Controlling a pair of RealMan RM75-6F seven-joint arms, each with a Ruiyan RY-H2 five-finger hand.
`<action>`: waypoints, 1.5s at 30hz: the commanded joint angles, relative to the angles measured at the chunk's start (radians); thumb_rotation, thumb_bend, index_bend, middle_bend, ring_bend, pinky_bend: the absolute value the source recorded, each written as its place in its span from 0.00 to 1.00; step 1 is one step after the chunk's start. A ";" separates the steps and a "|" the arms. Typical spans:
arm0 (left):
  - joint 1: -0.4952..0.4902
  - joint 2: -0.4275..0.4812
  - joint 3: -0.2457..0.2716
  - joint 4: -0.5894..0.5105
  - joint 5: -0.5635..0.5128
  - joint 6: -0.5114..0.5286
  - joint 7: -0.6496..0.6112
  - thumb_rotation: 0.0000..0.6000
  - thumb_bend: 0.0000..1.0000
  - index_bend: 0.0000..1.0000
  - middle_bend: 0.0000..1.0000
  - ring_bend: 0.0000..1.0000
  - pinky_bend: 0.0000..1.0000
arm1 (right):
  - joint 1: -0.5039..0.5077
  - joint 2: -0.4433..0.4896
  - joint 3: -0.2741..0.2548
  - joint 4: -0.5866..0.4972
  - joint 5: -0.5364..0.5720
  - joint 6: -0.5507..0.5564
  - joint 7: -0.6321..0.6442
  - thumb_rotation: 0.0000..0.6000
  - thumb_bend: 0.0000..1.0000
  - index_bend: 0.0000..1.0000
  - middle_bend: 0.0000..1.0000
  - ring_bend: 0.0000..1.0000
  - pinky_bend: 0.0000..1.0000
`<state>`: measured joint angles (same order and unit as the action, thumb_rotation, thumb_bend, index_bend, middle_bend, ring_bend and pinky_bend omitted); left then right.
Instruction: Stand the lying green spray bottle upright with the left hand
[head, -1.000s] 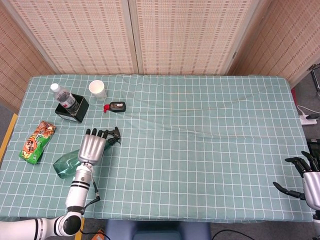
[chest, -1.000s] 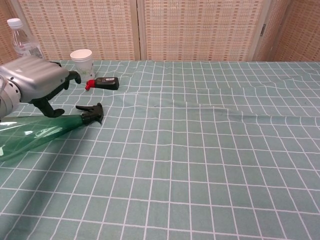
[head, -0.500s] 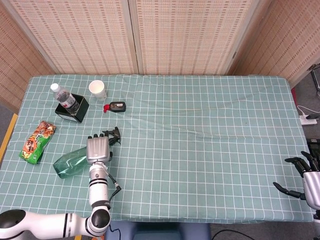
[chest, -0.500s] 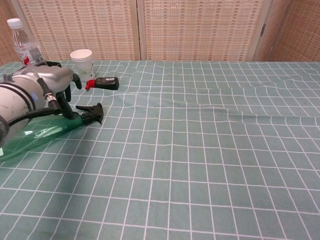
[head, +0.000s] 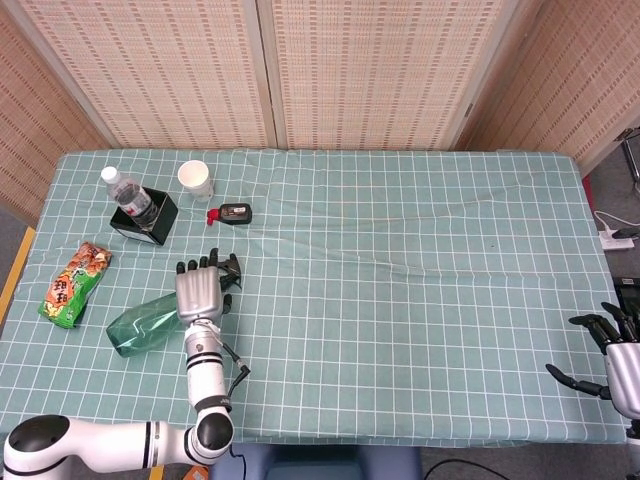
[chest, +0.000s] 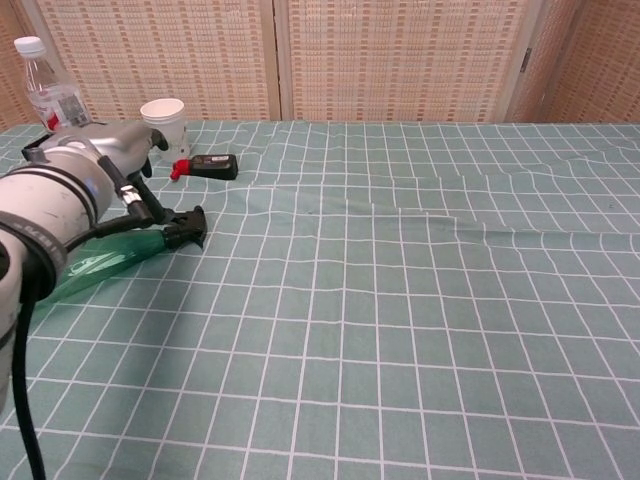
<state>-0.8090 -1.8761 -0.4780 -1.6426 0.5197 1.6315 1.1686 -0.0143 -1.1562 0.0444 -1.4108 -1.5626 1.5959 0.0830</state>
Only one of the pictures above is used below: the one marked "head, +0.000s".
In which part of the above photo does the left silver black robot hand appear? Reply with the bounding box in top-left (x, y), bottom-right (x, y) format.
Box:
top-left (174, 248), bottom-right (234, 324)

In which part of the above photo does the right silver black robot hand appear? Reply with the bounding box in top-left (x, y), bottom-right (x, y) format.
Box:
top-left (544, 301), bottom-right (640, 420)

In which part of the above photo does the green spray bottle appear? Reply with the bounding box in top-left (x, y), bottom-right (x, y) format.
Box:
top-left (105, 253), bottom-right (244, 358)

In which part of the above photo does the small black red-capped bottle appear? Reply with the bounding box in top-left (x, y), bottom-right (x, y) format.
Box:
top-left (206, 202), bottom-right (254, 226)

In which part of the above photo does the clear plastic water bottle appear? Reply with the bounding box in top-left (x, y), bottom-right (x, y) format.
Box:
top-left (100, 166), bottom-right (160, 232)

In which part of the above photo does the black device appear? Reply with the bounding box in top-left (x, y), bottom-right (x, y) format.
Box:
top-left (613, 276), bottom-right (640, 302)

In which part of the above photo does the black square box holder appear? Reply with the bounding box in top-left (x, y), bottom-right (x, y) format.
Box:
top-left (109, 187), bottom-right (180, 247)

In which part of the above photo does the white paper cup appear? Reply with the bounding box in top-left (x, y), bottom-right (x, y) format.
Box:
top-left (177, 159), bottom-right (215, 203)

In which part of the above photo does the green orange snack bag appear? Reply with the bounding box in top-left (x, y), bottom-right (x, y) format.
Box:
top-left (38, 241), bottom-right (113, 330)

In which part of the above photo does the white power strip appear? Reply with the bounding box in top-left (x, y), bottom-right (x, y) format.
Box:
top-left (598, 227), bottom-right (635, 251)

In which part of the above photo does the green checked tablecloth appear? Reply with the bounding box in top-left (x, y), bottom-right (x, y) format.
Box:
top-left (0, 148), bottom-right (629, 449)

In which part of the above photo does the blue padded seat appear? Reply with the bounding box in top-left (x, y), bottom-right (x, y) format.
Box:
top-left (208, 442), bottom-right (424, 480)

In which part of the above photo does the metal chair leg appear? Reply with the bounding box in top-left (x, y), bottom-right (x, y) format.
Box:
top-left (615, 127), bottom-right (640, 194)

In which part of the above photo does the bamboo folding screen panel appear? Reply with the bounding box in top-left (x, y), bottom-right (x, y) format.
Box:
top-left (257, 0), bottom-right (544, 151)
top-left (454, 0), bottom-right (640, 174)
top-left (9, 0), bottom-right (279, 150)
top-left (0, 0), bottom-right (111, 226)

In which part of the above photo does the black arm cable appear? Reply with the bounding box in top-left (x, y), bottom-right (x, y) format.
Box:
top-left (214, 327), bottom-right (253, 401)

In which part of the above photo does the white power cable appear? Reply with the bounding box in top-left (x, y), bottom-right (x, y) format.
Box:
top-left (593, 209), bottom-right (640, 232)

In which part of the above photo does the black floor cable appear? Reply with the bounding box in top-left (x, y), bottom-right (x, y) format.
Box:
top-left (422, 458), bottom-right (511, 480)

